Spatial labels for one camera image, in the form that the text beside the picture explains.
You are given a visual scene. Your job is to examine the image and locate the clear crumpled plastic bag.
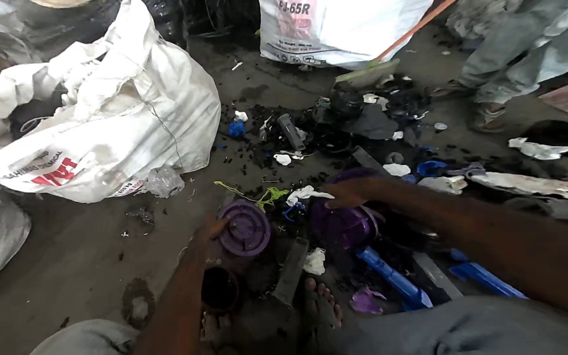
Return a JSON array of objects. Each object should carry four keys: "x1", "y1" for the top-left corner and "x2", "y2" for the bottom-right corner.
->
[{"x1": 142, "y1": 166, "x2": 186, "y2": 199}]

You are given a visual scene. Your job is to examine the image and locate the grey flat plastic strip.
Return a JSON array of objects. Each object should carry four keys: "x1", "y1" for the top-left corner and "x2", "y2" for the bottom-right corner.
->
[{"x1": 412, "y1": 252, "x2": 464, "y2": 300}]

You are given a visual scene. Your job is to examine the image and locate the blue angular plastic piece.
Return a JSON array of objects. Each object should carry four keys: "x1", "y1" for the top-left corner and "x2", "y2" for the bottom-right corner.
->
[{"x1": 449, "y1": 248, "x2": 529, "y2": 299}]

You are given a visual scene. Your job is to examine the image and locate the person's left hand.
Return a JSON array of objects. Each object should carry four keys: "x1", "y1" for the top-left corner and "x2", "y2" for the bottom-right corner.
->
[{"x1": 194, "y1": 216, "x2": 230, "y2": 247}]

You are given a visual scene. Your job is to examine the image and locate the wide white scrap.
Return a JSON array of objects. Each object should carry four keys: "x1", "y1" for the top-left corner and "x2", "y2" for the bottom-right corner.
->
[{"x1": 418, "y1": 176, "x2": 468, "y2": 195}]

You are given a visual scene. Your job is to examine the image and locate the dark grey rectangular piece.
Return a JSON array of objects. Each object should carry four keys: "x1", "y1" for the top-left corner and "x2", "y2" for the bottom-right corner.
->
[{"x1": 277, "y1": 113, "x2": 306, "y2": 152}]

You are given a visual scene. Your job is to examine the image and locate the purple round ribbed lid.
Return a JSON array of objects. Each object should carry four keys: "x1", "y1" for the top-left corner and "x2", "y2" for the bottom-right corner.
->
[{"x1": 217, "y1": 199, "x2": 272, "y2": 257}]

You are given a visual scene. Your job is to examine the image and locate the white sack with pink label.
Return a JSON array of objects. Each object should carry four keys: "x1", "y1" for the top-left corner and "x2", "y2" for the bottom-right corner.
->
[{"x1": 259, "y1": 0, "x2": 435, "y2": 70}]

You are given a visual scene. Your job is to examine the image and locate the pile of black plastic scraps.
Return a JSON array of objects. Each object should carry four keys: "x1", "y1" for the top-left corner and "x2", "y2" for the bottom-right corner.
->
[{"x1": 259, "y1": 74, "x2": 433, "y2": 171}]

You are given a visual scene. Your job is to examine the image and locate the crumpled white scrap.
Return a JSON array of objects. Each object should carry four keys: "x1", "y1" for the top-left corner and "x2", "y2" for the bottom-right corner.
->
[{"x1": 304, "y1": 248, "x2": 326, "y2": 276}]

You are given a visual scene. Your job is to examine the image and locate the orange wooden stick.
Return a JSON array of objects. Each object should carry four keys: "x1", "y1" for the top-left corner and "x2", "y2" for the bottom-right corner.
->
[{"x1": 374, "y1": 0, "x2": 457, "y2": 63}]

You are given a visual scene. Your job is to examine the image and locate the person's left forearm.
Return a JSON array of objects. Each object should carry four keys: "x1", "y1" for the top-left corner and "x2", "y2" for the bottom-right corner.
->
[{"x1": 131, "y1": 233, "x2": 212, "y2": 355}]

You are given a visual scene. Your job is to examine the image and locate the person's right forearm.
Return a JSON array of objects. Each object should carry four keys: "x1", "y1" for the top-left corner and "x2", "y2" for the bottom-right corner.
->
[{"x1": 377, "y1": 177, "x2": 568, "y2": 326}]

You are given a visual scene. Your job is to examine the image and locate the purple plastic scrap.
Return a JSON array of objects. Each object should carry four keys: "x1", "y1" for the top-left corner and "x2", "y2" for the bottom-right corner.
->
[{"x1": 349, "y1": 286, "x2": 387, "y2": 315}]

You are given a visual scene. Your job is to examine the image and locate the white sack with red print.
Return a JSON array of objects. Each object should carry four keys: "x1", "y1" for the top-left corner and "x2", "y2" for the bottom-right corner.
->
[{"x1": 0, "y1": 0, "x2": 222, "y2": 204}]

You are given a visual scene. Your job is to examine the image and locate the small blue plastic loop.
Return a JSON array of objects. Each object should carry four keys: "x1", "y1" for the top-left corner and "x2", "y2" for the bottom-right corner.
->
[{"x1": 283, "y1": 203, "x2": 307, "y2": 223}]

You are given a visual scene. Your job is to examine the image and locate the dark purple plastic bowl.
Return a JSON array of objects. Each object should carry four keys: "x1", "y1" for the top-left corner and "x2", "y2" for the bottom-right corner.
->
[{"x1": 310, "y1": 168, "x2": 386, "y2": 251}]

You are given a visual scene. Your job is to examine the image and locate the grey rectangular plastic bar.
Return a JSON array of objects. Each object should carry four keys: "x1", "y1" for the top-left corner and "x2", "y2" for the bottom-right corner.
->
[{"x1": 272, "y1": 237, "x2": 310, "y2": 306}]

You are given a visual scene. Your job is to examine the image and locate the long blue plastic piece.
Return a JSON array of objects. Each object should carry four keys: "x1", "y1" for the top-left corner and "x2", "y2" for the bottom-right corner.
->
[{"x1": 357, "y1": 247, "x2": 434, "y2": 310}]

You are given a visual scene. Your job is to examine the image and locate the broom head, pale green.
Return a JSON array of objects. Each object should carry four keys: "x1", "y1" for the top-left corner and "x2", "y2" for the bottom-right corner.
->
[{"x1": 334, "y1": 59, "x2": 401, "y2": 89}]

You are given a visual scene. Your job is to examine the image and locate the yellow-green string tangle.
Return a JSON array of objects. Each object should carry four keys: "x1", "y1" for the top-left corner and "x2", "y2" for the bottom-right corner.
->
[{"x1": 214, "y1": 179, "x2": 290, "y2": 213}]

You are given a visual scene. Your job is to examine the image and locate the transparent plastic scrap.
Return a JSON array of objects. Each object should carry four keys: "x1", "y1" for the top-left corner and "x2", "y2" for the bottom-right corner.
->
[{"x1": 126, "y1": 206, "x2": 155, "y2": 235}]

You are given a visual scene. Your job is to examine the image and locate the blue plastic ring piece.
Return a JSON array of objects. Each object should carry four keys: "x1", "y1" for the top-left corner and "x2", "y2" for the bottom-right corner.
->
[{"x1": 416, "y1": 161, "x2": 448, "y2": 178}]

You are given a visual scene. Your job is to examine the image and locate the white torn plastic scrap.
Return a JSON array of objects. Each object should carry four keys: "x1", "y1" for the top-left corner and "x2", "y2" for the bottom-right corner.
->
[{"x1": 286, "y1": 185, "x2": 335, "y2": 208}]

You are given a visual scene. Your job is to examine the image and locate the black plastic bags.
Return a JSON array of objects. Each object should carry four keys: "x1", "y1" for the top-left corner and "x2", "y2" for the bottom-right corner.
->
[{"x1": 8, "y1": 0, "x2": 262, "y2": 62}]

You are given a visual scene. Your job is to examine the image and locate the grey crumpled scrap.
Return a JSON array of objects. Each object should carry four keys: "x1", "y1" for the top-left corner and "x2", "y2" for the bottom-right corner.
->
[{"x1": 504, "y1": 197, "x2": 568, "y2": 228}]

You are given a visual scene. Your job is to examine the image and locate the dark round container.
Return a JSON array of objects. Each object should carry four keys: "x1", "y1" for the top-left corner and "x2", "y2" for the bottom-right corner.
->
[{"x1": 201, "y1": 266, "x2": 240, "y2": 313}]

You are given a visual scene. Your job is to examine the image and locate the long white plastic scrap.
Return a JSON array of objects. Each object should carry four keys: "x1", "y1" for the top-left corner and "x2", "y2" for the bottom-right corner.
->
[{"x1": 469, "y1": 172, "x2": 568, "y2": 199}]

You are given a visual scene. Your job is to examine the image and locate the white crumpled wrapper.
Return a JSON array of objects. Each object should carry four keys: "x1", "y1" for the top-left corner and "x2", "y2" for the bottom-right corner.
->
[{"x1": 508, "y1": 137, "x2": 568, "y2": 160}]

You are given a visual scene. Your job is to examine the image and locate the person's right hand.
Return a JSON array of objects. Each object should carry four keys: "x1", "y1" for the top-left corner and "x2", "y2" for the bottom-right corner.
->
[{"x1": 321, "y1": 177, "x2": 388, "y2": 210}]

